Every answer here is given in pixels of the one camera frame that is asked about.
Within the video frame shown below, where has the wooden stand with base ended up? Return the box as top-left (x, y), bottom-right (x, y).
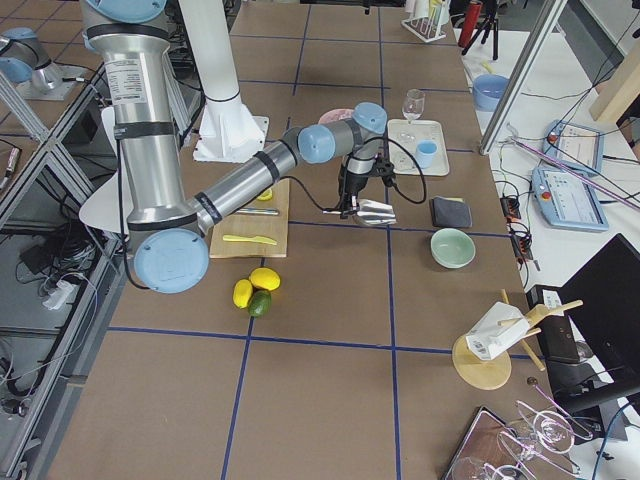
top-left (452, 289), bottom-right (583, 391)

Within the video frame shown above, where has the far teach pendant tablet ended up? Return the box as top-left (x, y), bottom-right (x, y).
top-left (543, 120), bottom-right (604, 176)

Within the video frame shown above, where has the yellow lemon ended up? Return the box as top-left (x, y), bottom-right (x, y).
top-left (249, 267), bottom-right (281, 291)
top-left (232, 279), bottom-right (254, 309)

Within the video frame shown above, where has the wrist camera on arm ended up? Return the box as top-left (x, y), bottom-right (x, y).
top-left (375, 157), bottom-right (396, 188)

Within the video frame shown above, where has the clear wine glass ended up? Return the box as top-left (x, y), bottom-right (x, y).
top-left (398, 89), bottom-right (425, 141)

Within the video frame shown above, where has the metal ice scoop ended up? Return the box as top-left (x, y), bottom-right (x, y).
top-left (322, 199), bottom-right (397, 227)

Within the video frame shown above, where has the dark grey folded cloth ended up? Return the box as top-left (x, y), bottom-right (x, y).
top-left (430, 196), bottom-right (473, 228)

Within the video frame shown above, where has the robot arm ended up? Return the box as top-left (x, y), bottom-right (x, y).
top-left (81, 1), bottom-right (387, 294)

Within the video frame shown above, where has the blue bowl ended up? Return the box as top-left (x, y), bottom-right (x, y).
top-left (472, 74), bottom-right (509, 112)

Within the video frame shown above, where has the wooden cutting board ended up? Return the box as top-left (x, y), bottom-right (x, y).
top-left (210, 180), bottom-right (290, 259)

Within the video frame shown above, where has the green lime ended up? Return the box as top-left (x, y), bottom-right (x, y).
top-left (247, 290), bottom-right (272, 318)

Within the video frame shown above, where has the black monitor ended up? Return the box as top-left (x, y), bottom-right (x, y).
top-left (541, 234), bottom-right (639, 413)

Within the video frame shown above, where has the metal cylinder rod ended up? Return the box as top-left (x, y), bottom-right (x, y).
top-left (235, 207), bottom-right (280, 216)

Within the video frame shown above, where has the cream serving tray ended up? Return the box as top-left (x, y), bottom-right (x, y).
top-left (387, 119), bottom-right (449, 176)

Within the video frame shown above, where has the green ceramic bowl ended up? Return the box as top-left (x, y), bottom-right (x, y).
top-left (430, 228), bottom-right (476, 269)

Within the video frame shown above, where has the aluminium frame post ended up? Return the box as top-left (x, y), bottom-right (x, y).
top-left (479, 0), bottom-right (568, 155)

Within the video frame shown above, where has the light blue cup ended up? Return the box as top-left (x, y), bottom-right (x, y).
top-left (414, 139), bottom-right (438, 170)

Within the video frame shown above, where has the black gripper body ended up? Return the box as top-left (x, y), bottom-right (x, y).
top-left (338, 169), bottom-right (369, 206)

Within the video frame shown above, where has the white carton on stand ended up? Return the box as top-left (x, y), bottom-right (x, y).
top-left (465, 302), bottom-right (529, 361)

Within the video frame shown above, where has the teach pendant tablet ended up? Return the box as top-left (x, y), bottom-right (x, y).
top-left (531, 167), bottom-right (609, 232)
top-left (543, 120), bottom-right (604, 176)

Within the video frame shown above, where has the near teach pendant tablet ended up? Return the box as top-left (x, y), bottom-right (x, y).
top-left (531, 167), bottom-right (609, 232)

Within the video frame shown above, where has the pink bowl of ice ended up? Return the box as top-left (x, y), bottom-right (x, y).
top-left (318, 108), bottom-right (353, 124)

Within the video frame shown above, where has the white wire cup rack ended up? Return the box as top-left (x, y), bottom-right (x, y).
top-left (401, 0), bottom-right (450, 43)

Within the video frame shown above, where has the black tripod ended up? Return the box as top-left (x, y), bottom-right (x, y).
top-left (461, 0), bottom-right (499, 60)

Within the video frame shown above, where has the white chair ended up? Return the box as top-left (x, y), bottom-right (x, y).
top-left (79, 106), bottom-right (133, 234)

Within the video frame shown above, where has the yellow plastic knife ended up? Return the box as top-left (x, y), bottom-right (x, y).
top-left (222, 234), bottom-right (278, 246)

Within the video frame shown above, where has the lemon half slice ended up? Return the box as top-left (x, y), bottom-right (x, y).
top-left (256, 188), bottom-right (273, 201)

